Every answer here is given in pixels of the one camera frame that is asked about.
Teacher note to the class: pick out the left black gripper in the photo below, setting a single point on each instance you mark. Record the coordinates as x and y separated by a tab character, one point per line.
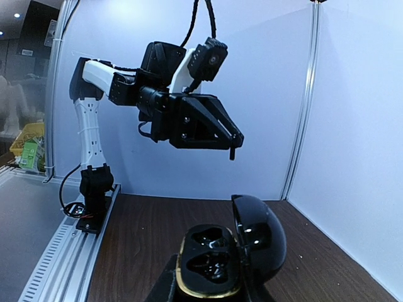
193	123

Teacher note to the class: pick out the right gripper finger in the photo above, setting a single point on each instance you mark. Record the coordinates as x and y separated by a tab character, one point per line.
165	288

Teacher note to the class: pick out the black earbud charging case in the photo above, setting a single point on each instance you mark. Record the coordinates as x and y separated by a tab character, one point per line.
217	264

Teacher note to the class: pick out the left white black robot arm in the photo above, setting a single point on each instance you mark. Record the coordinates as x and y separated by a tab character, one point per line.
166	91

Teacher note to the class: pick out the yellow crate with items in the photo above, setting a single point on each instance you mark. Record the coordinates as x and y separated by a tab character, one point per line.
29	148

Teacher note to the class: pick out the aluminium front rail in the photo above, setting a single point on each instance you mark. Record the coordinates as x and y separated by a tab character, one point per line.
66	266

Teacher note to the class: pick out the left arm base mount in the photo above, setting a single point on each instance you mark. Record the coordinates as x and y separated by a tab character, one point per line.
81	219

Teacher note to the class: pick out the right aluminium frame post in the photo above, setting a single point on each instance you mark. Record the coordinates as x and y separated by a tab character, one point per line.
306	102

